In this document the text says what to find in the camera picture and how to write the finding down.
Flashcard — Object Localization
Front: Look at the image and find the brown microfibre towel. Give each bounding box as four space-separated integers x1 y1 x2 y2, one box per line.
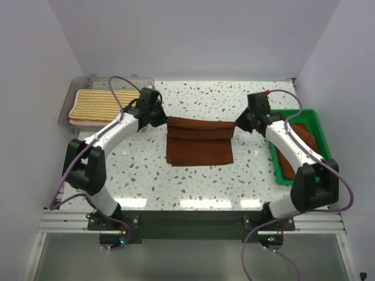
166 117 236 167

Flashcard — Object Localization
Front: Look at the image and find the yellow white striped towel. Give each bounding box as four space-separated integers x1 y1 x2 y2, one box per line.
69 89 139 124

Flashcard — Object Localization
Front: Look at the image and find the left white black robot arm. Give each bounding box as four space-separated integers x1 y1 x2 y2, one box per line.
62 87 169 230

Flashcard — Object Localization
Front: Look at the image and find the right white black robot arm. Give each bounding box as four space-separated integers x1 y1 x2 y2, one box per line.
235 91 339 230

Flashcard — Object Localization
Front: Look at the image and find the green plastic tray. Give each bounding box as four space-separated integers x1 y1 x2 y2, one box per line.
270 109 332 186

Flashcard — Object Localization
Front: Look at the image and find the clear grey plastic bin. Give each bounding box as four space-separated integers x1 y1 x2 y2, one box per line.
58 74 155 133

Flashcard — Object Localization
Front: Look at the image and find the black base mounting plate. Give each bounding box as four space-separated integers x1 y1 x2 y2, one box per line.
86 210 295 245

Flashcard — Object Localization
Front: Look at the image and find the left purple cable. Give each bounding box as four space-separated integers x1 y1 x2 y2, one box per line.
49 76 153 251

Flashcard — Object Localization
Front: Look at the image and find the aluminium rail frame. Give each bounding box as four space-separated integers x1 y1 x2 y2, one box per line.
35 187 352 281

